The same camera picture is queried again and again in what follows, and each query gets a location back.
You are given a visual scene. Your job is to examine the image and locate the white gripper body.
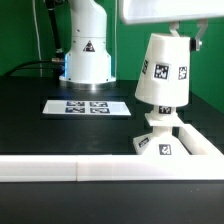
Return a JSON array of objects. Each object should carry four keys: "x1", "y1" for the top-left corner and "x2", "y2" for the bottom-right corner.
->
[{"x1": 119, "y1": 0, "x2": 224, "y2": 24}]

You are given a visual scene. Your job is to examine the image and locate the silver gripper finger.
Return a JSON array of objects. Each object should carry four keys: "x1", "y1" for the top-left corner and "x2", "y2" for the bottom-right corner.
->
[
  {"x1": 190, "y1": 19, "x2": 208, "y2": 51},
  {"x1": 169, "y1": 21, "x2": 180, "y2": 37}
]

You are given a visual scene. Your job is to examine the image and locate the white lamp shade cone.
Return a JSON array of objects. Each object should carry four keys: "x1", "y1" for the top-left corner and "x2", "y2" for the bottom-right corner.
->
[{"x1": 135, "y1": 33, "x2": 190, "y2": 107}]

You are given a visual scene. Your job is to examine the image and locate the white lamp bulb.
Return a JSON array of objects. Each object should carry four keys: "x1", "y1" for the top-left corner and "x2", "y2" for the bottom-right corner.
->
[{"x1": 158, "y1": 106, "x2": 172, "y2": 115}]

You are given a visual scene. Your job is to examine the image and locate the white lamp base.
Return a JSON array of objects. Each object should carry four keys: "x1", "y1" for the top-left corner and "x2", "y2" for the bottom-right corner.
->
[{"x1": 133, "y1": 110, "x2": 189, "y2": 157}]

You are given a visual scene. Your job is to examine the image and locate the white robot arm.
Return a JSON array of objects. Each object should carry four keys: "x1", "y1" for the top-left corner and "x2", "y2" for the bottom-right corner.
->
[{"x1": 59, "y1": 0, "x2": 224, "y2": 89}]

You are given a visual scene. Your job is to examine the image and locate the white tag sheet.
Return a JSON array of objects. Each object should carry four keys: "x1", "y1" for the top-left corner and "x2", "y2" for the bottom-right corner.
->
[{"x1": 43, "y1": 100, "x2": 131, "y2": 116}]

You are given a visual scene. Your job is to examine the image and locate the white thin cable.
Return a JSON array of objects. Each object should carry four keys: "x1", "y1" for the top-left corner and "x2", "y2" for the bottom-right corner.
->
[{"x1": 32, "y1": 0, "x2": 43, "y2": 61}]

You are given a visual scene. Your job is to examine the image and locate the white L-shaped wall fence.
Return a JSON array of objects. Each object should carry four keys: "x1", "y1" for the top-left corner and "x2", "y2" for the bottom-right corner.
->
[{"x1": 0, "y1": 124, "x2": 224, "y2": 182}]

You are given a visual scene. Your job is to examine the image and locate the black cable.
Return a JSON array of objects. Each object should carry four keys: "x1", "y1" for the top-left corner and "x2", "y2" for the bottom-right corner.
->
[{"x1": 4, "y1": 59, "x2": 66, "y2": 78}]

